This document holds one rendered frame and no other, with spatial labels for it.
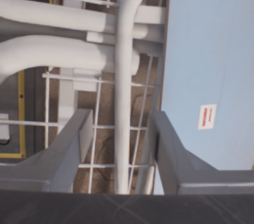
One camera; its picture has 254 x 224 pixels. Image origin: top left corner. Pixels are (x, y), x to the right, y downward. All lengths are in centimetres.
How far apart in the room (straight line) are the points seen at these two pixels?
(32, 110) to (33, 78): 8
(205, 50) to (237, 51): 5
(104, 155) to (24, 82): 57
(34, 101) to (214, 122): 38
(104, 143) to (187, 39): 70
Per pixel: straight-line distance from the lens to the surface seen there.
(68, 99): 31
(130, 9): 23
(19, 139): 52
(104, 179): 100
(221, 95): 30
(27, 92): 47
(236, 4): 30
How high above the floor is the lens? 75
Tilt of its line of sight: 70 degrees down
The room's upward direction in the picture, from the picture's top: 145 degrees clockwise
